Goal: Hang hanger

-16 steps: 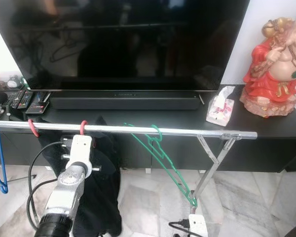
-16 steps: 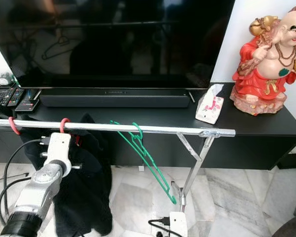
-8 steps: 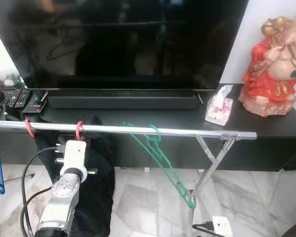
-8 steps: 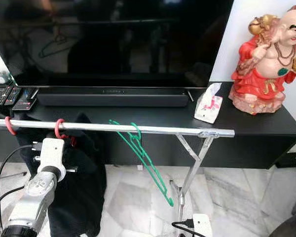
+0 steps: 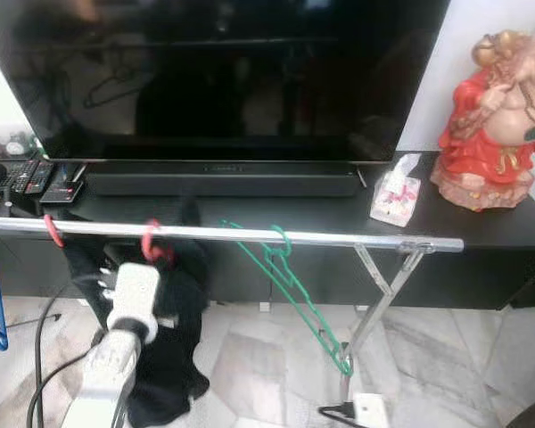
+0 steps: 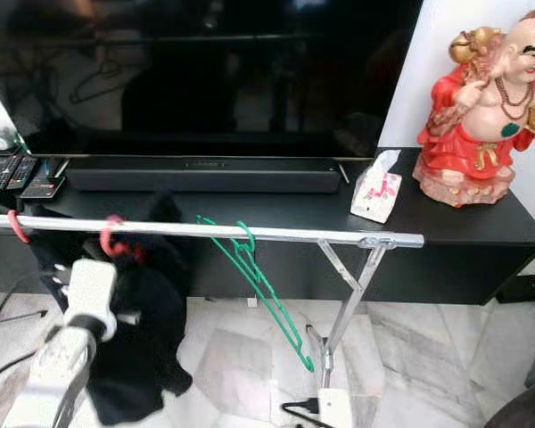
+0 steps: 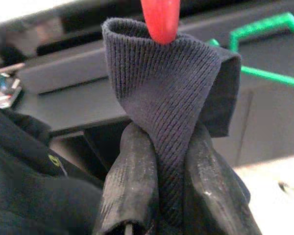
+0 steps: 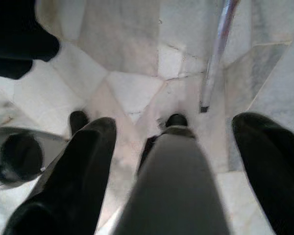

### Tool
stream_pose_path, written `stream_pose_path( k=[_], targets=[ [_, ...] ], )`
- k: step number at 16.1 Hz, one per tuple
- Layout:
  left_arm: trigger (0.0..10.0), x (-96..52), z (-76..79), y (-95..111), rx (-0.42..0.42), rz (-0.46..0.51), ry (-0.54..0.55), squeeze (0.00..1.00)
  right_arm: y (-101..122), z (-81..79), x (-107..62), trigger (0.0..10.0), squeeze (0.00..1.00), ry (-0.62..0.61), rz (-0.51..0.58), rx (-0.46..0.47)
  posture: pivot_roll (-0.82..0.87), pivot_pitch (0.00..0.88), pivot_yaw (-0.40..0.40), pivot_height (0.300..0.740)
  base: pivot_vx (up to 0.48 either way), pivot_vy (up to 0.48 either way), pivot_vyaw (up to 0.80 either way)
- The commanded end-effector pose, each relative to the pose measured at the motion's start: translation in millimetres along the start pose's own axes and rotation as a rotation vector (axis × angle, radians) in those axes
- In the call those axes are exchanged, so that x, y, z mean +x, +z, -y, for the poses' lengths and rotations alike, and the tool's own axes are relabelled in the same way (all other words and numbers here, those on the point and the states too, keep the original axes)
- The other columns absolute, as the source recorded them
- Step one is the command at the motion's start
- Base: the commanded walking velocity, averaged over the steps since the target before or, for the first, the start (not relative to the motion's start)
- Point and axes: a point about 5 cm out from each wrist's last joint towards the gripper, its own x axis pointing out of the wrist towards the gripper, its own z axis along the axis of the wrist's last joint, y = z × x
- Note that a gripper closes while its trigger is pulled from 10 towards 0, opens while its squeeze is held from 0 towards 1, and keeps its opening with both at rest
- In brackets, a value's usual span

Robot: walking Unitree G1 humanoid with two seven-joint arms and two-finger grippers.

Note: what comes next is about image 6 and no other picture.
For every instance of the red plastic hanger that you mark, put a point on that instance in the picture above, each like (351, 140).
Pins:
(106, 239)
(18, 229)

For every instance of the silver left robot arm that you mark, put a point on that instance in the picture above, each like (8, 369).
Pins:
(49, 383)

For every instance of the green plastic hanger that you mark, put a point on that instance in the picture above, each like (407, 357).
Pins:
(248, 251)

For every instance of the black soundbar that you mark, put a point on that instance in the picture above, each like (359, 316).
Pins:
(205, 175)

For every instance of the black flat television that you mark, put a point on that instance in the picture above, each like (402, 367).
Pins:
(196, 71)

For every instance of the silver clothes rack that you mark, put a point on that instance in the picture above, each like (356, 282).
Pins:
(303, 234)

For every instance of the floral tissue box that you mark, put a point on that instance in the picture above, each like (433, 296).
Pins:
(374, 198)

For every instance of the black TV cabinet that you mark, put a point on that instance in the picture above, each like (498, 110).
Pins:
(437, 259)

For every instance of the red laughing Buddha statue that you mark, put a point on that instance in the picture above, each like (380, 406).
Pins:
(464, 143)

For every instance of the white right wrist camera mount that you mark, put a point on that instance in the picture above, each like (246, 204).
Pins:
(334, 410)

